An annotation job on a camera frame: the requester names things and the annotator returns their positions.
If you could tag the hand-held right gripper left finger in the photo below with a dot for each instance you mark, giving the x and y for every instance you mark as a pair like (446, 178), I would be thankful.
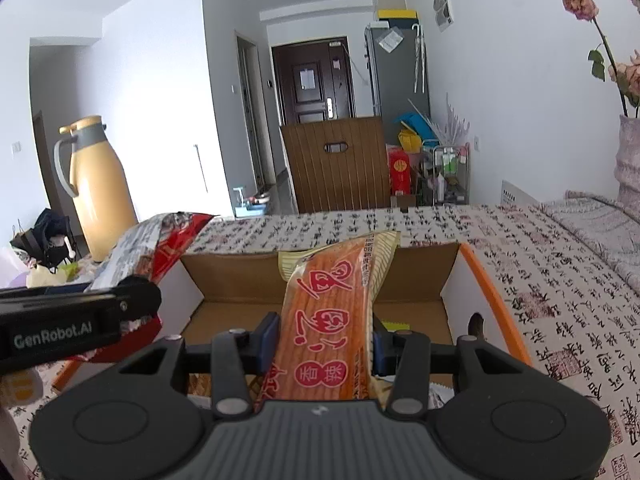
(267, 342)

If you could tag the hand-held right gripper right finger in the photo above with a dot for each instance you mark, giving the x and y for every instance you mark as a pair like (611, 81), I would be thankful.
(382, 350)

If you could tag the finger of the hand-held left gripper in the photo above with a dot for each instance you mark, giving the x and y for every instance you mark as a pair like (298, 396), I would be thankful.
(137, 300)

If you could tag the red white printed packet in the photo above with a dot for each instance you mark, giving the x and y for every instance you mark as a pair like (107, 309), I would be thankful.
(165, 240)

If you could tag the orange striped snack packet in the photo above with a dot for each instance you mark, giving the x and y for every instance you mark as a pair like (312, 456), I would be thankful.
(325, 310)

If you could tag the red cardboard box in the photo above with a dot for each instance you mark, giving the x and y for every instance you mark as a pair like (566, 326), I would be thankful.
(240, 280)

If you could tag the cream crumpled wrapper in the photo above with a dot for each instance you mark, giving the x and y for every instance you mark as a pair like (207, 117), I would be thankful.
(42, 277)

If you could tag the small green snack packet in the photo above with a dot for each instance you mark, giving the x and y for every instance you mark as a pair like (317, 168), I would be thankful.
(69, 271)

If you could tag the white lilac plastic bag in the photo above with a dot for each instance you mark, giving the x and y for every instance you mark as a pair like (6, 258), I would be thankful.
(12, 265)

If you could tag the black bag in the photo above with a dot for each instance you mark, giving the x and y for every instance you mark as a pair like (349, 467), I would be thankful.
(42, 235)

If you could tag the yellow thermos jug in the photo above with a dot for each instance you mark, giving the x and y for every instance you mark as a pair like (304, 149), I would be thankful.
(100, 195)

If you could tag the thin metal rod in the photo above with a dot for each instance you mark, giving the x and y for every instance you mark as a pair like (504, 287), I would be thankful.
(200, 165)

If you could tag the brown wooden chair back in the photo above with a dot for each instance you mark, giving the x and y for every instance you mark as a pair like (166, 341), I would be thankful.
(310, 180)

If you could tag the calligraphy print tablecloth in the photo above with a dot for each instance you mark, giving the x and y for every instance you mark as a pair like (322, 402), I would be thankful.
(550, 285)

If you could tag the red gift box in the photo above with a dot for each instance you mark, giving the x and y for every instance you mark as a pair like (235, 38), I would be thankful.
(400, 170)

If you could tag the metal trolley rack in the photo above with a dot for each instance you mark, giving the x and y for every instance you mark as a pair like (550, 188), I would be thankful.
(445, 175)

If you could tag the white ribbed appliance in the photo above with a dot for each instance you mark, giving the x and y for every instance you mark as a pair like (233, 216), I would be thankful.
(517, 194)

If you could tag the yellow bag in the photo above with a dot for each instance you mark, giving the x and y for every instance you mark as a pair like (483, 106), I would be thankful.
(410, 140)

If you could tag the grey interior door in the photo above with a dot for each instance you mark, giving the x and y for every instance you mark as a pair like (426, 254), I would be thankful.
(250, 110)

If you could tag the blue plastic object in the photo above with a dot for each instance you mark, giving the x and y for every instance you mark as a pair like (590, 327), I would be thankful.
(417, 122)

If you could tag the white feather decoration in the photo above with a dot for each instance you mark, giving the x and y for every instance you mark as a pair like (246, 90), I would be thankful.
(452, 125)

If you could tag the brown entrance door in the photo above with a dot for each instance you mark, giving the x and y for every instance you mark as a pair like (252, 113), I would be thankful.
(295, 105)

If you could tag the grey quilted cloth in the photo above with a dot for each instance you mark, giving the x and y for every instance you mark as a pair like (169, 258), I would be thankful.
(600, 230)

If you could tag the grey refrigerator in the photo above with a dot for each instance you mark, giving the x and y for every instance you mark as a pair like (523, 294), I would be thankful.
(395, 85)

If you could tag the white paper notice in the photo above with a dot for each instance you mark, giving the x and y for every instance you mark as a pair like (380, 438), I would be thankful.
(307, 77)

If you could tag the white folded umbrella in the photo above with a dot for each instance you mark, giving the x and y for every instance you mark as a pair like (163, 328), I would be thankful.
(419, 60)

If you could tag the clear sleeved paper sheet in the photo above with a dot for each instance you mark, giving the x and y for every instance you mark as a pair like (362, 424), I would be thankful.
(391, 40)

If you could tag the pink textured vase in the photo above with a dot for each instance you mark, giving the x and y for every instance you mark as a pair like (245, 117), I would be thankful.
(630, 160)

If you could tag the yellow flat box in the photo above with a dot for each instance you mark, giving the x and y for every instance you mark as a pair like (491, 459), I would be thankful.
(397, 15)

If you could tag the dried rose bouquet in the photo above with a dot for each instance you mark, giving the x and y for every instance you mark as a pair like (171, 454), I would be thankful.
(580, 2)

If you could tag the white light switch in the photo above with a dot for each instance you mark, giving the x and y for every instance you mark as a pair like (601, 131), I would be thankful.
(16, 147)

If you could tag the white wall socket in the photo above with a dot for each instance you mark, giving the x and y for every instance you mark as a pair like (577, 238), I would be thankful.
(478, 143)

